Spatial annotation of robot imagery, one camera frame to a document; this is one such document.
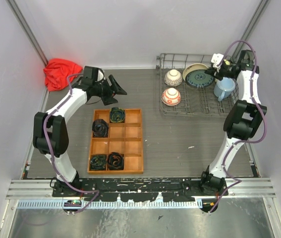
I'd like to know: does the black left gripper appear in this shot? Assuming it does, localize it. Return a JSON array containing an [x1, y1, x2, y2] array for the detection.
[[94, 75, 127, 106]]

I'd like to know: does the light blue ceramic mug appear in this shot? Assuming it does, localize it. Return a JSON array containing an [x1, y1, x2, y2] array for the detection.
[[214, 77, 236, 102]]

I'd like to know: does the blue green patterned plate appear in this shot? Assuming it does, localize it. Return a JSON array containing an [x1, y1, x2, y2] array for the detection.
[[185, 69, 214, 88]]

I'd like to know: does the cream plate with flower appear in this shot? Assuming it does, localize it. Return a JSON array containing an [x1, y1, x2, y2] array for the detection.
[[182, 63, 208, 81]]

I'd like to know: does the white purple patterned bowl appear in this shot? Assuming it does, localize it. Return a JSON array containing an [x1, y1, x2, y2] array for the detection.
[[164, 69, 182, 87]]

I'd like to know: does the red orange patterned bowl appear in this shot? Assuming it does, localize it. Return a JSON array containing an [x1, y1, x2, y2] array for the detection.
[[161, 88, 181, 106]]

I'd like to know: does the yellow green ceramic mug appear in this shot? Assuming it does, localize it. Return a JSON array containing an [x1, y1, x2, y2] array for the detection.
[[224, 59, 231, 65]]

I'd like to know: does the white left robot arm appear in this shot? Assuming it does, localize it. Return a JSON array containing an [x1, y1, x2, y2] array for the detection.
[[33, 66, 127, 196]]

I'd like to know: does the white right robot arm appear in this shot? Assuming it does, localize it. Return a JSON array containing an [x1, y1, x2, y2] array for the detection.
[[199, 50, 267, 195]]

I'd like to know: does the blue yellow rolled tie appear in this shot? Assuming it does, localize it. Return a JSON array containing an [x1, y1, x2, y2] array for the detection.
[[110, 107, 125, 123]]

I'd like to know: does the dark brown rolled tie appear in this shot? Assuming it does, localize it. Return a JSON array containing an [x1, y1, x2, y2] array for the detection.
[[92, 119, 109, 138]]

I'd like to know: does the orange wooden compartment tray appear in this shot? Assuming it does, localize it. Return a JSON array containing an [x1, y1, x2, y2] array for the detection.
[[87, 109, 144, 176]]

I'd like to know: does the red crumpled cloth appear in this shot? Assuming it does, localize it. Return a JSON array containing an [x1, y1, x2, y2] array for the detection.
[[43, 58, 83, 92]]

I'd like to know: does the black orange rolled tie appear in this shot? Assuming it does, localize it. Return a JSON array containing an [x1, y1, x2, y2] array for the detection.
[[107, 152, 124, 171]]

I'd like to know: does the grey wire dish rack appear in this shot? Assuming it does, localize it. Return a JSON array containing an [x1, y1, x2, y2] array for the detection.
[[156, 53, 238, 118]]

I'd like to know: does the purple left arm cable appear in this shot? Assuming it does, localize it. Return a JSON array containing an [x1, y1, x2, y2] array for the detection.
[[43, 72, 100, 215]]

